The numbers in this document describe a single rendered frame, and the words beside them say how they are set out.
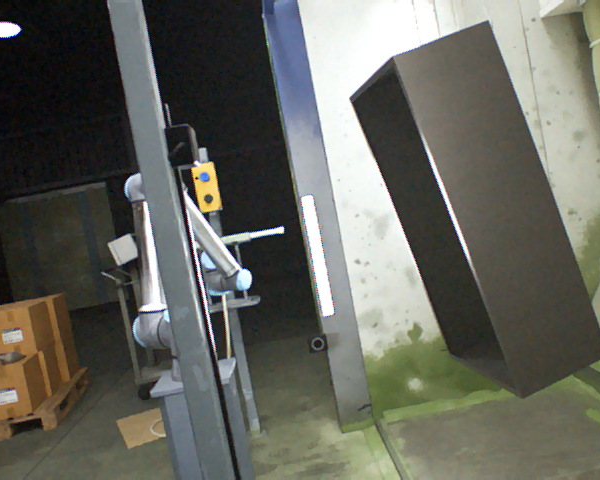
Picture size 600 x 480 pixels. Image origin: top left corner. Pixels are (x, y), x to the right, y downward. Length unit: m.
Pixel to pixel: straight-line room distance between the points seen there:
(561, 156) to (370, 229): 1.10
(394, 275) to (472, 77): 1.34
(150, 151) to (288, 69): 2.06
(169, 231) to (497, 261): 1.22
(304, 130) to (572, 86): 1.45
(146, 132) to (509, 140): 1.29
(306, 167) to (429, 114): 1.17
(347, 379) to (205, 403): 2.07
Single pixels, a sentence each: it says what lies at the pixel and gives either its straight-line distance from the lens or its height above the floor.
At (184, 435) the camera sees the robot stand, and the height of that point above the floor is 0.45.
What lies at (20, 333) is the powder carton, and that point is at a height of 0.68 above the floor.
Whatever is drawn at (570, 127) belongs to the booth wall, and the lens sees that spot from 3.30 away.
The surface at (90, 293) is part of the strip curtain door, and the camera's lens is 12.49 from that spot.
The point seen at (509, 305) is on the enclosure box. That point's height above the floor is 0.78.
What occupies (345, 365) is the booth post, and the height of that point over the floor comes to 0.36.
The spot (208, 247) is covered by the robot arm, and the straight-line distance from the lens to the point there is 2.40.
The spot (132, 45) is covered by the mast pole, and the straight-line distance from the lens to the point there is 0.99.
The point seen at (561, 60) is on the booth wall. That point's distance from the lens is 3.34.
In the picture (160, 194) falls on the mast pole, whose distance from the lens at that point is 0.94.
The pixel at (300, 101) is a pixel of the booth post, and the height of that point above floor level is 1.76.
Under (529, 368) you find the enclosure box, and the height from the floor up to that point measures 0.56.
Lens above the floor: 1.21
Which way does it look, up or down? 3 degrees down
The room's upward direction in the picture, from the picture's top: 11 degrees counter-clockwise
